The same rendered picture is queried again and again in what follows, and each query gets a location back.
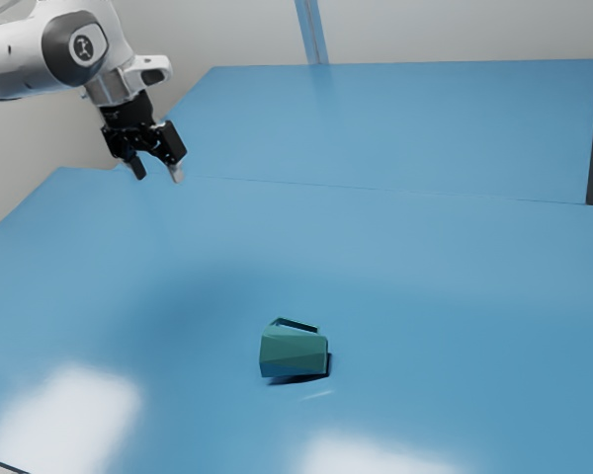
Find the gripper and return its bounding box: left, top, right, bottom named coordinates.
left=97, top=93, right=188, bottom=186

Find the teal faceted mug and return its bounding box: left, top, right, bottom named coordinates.
left=258, top=317, right=330, bottom=379

